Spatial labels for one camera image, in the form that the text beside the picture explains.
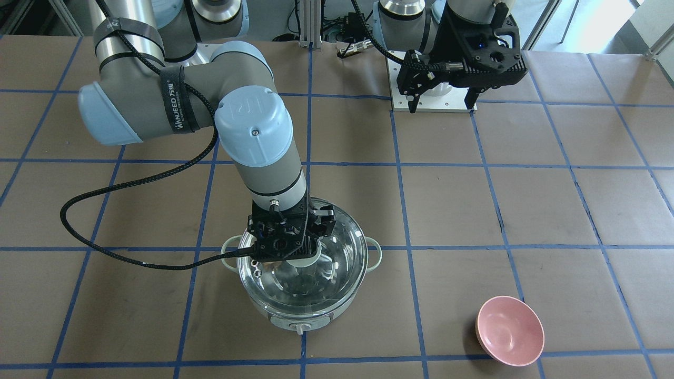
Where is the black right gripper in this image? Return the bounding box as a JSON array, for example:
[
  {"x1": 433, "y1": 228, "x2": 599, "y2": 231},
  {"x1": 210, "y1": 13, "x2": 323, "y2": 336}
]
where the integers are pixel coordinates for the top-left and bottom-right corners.
[{"x1": 246, "y1": 203, "x2": 335, "y2": 262}]

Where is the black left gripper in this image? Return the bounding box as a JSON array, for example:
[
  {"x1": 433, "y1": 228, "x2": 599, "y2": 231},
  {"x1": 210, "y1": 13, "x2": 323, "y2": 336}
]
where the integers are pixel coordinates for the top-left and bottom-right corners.
[{"x1": 397, "y1": 8, "x2": 529, "y2": 114}]

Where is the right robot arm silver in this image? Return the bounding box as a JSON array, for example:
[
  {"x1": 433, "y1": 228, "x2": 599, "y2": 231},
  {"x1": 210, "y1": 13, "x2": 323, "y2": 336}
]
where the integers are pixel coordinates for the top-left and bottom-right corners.
[{"x1": 60, "y1": 1, "x2": 335, "y2": 270}]

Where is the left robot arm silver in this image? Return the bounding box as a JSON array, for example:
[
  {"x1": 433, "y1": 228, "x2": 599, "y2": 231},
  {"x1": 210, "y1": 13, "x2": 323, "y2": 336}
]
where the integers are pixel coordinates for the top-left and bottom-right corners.
[{"x1": 373, "y1": 1, "x2": 528, "y2": 113}]

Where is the mint green pot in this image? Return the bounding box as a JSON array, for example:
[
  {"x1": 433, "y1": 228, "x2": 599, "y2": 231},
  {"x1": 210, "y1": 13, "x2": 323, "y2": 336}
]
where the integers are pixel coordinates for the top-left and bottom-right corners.
[{"x1": 220, "y1": 203, "x2": 382, "y2": 335}]

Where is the pink bowl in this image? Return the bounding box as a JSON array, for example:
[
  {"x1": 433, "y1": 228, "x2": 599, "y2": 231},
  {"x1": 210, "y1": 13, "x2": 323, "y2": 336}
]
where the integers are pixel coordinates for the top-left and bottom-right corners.
[{"x1": 474, "y1": 296, "x2": 546, "y2": 367}]

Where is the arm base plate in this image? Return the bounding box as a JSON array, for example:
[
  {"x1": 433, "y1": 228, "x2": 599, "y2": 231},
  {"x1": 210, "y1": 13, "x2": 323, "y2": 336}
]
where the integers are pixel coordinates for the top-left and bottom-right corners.
[{"x1": 386, "y1": 59, "x2": 478, "y2": 113}]

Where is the black braided cable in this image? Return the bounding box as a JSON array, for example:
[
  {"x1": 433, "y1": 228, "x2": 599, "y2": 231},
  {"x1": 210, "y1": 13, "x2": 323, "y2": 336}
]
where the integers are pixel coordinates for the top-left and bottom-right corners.
[
  {"x1": 350, "y1": 0, "x2": 464, "y2": 72},
  {"x1": 60, "y1": 0, "x2": 311, "y2": 271}
]

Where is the aluminium frame post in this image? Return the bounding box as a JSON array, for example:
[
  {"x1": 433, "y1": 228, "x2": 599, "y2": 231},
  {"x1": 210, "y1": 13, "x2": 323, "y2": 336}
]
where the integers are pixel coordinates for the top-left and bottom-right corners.
[{"x1": 296, "y1": 1, "x2": 322, "y2": 50}]

